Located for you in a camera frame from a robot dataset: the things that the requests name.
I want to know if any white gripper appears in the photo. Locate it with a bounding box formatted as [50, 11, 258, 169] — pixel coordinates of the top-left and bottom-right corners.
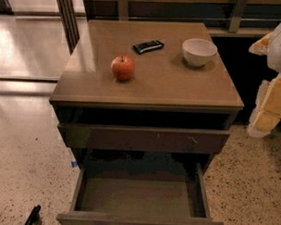
[247, 22, 281, 138]

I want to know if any red apple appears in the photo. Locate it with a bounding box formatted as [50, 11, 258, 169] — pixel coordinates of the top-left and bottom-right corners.
[111, 56, 135, 81]

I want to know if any brown wooden drawer cabinet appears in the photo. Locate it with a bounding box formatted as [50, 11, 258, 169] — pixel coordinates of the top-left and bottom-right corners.
[44, 17, 248, 225]

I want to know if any open middle drawer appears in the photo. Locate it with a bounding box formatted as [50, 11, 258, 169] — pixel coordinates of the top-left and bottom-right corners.
[57, 160, 224, 225]

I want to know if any closed top drawer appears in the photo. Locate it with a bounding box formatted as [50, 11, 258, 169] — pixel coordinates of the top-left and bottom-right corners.
[57, 123, 229, 154]

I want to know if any white ceramic bowl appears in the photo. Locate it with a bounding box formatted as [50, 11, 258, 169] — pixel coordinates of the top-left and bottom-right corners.
[181, 38, 217, 68]

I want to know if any blue tape piece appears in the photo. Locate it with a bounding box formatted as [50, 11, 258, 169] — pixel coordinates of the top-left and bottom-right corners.
[71, 161, 78, 168]

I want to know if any black object on floor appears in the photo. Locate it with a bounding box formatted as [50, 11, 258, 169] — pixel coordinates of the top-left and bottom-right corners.
[24, 206, 41, 225]

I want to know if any wooden bench frame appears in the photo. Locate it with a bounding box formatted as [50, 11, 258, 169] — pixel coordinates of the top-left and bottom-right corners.
[82, 0, 281, 33]

